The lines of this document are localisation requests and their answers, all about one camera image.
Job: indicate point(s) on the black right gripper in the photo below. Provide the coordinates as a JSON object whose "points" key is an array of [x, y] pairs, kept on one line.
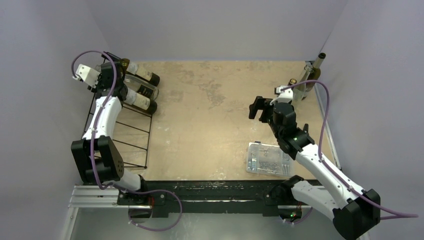
{"points": [[263, 110]]}

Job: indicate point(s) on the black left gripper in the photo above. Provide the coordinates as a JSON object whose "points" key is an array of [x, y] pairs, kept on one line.
{"points": [[101, 78]]}

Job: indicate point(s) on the dark open-neck wine bottle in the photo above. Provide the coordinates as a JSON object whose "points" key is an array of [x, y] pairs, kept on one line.
{"points": [[140, 102]]}

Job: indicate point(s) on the clear glass black-label bottle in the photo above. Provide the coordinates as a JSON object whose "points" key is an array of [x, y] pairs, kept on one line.
{"points": [[138, 85]]}

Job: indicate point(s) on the dark green labelled wine bottle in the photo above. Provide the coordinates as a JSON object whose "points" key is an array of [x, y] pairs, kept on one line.
{"points": [[137, 70]]}

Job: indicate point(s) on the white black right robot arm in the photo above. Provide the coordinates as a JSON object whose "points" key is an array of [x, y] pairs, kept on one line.
{"points": [[352, 209]]}

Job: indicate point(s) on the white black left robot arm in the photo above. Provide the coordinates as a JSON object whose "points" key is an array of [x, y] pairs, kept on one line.
{"points": [[98, 160]]}

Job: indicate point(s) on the clear square bottle gold cap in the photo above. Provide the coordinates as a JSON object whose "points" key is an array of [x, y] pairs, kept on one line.
{"points": [[293, 82]]}

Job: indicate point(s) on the clear plastic screw box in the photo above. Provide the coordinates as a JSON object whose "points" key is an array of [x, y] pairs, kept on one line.
{"points": [[267, 159]]}

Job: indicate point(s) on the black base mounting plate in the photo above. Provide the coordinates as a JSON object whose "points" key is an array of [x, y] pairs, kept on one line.
{"points": [[270, 198]]}

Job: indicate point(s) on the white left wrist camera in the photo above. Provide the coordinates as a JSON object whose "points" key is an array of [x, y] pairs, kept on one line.
{"points": [[87, 75]]}

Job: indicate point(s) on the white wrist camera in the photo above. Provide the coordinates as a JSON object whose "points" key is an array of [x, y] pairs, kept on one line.
{"points": [[87, 75], [284, 94]]}

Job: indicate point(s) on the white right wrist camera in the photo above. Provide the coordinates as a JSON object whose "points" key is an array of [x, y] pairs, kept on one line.
{"points": [[284, 94]]}

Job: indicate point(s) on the black handled pliers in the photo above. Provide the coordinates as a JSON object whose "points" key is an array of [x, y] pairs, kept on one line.
{"points": [[306, 128]]}

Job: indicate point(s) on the black wire wine rack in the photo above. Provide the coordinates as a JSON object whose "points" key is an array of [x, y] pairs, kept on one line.
{"points": [[132, 131]]}

